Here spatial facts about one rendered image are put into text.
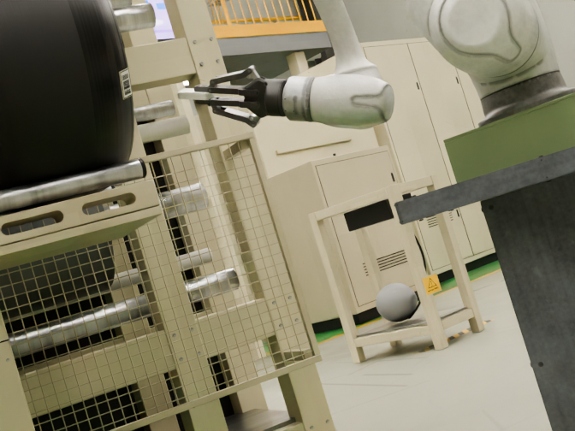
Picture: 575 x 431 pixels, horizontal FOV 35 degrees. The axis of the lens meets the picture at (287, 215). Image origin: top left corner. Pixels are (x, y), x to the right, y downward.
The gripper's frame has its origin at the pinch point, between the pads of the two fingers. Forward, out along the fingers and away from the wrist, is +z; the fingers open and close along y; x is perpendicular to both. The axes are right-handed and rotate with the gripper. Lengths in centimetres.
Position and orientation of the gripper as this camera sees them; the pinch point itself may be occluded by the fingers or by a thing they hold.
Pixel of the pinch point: (195, 94)
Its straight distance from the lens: 192.1
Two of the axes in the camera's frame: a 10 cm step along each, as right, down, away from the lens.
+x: 3.1, -4.1, 8.6
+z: -9.5, -0.8, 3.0
